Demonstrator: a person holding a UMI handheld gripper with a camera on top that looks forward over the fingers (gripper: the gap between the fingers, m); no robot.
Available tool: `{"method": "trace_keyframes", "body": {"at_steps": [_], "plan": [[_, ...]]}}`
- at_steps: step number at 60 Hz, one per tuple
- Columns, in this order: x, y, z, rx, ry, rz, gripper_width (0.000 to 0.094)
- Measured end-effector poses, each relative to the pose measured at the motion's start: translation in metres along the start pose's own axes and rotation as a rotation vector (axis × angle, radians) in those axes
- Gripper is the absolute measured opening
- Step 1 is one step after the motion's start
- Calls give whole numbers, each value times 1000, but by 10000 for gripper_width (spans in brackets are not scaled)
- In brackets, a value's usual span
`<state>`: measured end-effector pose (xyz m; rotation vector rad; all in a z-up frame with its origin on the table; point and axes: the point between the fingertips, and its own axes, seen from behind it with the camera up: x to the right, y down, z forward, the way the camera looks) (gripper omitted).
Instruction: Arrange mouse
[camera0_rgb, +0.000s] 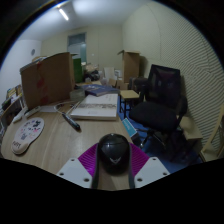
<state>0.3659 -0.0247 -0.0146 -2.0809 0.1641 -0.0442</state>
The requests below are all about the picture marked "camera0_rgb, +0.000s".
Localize white paper sheet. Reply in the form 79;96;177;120
39;103;68;113

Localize green box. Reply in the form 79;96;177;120
72;57;84;84

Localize blue book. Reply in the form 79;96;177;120
81;83;120;98

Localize white thick book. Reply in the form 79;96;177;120
69;93;120;122

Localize black office chair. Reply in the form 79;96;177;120
128;64;188;158

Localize large brown cardboard box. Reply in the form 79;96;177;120
19;51;76;111

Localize small white flat box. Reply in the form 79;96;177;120
12;111;28;124

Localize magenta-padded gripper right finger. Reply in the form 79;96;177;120
127;144;171;190

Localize cluttered shelf unit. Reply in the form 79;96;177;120
0;84;26;134

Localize black marker pen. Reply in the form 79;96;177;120
61;112;82;132

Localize black computer mouse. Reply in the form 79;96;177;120
97;133;132;175

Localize clear plastic container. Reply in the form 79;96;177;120
69;88;86;103

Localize tall open cardboard box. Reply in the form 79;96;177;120
117;49;141;84

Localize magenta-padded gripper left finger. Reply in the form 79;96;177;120
56;143;101;190

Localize ceiling tube light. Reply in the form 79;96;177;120
58;8;70;22

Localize small wooden stool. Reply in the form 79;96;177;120
119;89;140;119

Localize door with glass pane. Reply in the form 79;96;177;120
67;32;88;64

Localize teal booklet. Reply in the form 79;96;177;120
121;117;138;138

